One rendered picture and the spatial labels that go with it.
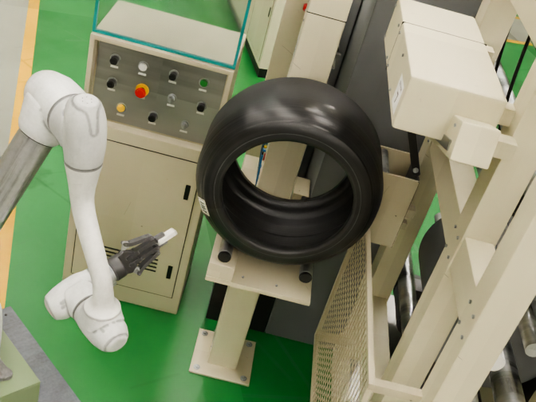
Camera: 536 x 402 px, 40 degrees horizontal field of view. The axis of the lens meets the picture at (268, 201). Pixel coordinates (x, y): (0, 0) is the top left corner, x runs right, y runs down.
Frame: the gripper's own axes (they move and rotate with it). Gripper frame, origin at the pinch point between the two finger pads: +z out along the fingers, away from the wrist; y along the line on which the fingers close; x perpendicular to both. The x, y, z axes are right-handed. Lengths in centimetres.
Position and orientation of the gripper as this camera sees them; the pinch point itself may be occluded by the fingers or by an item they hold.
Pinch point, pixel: (165, 236)
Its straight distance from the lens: 236.4
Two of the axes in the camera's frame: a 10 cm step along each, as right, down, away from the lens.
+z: 7.7, -5.0, 3.9
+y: 2.8, 8.2, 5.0
